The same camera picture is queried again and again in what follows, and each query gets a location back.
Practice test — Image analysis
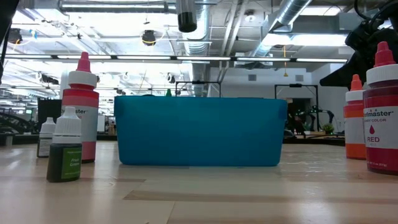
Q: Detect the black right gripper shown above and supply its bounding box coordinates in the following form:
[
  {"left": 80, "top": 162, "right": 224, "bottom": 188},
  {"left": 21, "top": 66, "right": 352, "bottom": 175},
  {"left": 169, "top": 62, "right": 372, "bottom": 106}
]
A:
[{"left": 319, "top": 17, "right": 398, "bottom": 88}]

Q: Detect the orange food coloring bottle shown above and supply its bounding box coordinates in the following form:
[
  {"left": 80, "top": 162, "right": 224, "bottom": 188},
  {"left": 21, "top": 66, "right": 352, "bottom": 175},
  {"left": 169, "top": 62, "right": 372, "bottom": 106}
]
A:
[{"left": 343, "top": 73, "right": 368, "bottom": 161}]

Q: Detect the red food coloring bottle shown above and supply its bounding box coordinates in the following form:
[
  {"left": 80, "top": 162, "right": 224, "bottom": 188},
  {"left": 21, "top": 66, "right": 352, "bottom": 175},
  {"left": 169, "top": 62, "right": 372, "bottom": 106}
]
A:
[{"left": 363, "top": 41, "right": 398, "bottom": 175}]

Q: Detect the black food coloring bottle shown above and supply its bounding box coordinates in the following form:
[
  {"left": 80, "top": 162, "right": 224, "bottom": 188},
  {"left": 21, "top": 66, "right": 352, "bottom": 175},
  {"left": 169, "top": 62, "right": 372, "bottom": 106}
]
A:
[{"left": 175, "top": 0, "right": 198, "bottom": 33}]

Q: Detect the pink food coloring bottle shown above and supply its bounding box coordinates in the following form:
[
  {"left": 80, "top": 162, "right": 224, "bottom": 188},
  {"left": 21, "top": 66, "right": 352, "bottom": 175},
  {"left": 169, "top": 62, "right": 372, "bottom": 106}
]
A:
[{"left": 61, "top": 51, "right": 100, "bottom": 164}]

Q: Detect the blue plastic bin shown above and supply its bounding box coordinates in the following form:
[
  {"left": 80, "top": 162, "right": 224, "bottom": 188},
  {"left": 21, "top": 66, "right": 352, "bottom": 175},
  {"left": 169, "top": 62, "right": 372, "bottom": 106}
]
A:
[{"left": 113, "top": 95, "right": 288, "bottom": 167}]

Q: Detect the black ceiling dome device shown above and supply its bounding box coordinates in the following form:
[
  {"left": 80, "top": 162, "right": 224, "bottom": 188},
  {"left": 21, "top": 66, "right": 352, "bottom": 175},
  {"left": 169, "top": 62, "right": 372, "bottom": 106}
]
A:
[{"left": 141, "top": 29, "right": 157, "bottom": 47}]

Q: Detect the small green-label dropper bottle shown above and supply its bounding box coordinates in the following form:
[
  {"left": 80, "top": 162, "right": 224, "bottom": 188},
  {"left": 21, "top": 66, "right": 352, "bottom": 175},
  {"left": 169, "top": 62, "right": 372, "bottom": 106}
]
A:
[{"left": 46, "top": 106, "right": 83, "bottom": 183}]

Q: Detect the black panel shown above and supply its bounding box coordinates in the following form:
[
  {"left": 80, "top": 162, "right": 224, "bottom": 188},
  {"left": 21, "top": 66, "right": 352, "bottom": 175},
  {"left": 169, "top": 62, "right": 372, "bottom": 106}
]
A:
[{"left": 37, "top": 98, "right": 63, "bottom": 133}]

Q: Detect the small white-capped dropper bottle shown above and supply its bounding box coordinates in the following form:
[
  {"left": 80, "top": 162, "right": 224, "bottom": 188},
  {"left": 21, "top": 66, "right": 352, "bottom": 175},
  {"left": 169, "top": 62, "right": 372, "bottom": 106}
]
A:
[{"left": 36, "top": 117, "right": 57, "bottom": 159}]

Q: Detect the tall black frame stand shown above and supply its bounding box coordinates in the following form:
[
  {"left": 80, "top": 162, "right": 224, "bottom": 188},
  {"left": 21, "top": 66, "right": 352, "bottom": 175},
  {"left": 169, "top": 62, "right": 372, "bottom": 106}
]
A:
[{"left": 274, "top": 83, "right": 319, "bottom": 131}]

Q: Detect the yellow hanging cord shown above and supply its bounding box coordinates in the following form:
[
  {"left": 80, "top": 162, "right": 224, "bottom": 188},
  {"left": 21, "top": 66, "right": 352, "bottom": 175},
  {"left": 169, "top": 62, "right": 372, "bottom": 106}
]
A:
[{"left": 282, "top": 45, "right": 289, "bottom": 78}]

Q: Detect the silver spiral slanted duct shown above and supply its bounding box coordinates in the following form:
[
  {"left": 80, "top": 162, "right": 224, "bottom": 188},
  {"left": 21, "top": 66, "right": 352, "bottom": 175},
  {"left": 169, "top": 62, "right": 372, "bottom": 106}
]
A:
[{"left": 248, "top": 0, "right": 313, "bottom": 58}]

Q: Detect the long ceiling light rail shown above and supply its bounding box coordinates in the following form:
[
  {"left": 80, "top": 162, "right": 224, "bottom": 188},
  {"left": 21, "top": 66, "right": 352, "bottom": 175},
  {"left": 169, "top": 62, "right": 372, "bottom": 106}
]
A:
[{"left": 4, "top": 54, "right": 349, "bottom": 63}]

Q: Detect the low black frame stand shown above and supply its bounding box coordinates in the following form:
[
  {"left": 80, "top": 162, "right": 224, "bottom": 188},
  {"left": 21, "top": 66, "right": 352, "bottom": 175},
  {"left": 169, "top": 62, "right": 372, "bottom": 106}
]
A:
[{"left": 175, "top": 80, "right": 222, "bottom": 98}]

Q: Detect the silver spiral vertical duct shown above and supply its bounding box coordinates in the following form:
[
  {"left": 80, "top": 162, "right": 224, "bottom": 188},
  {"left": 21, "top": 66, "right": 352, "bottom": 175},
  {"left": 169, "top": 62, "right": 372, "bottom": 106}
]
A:
[{"left": 182, "top": 0, "right": 214, "bottom": 98}]

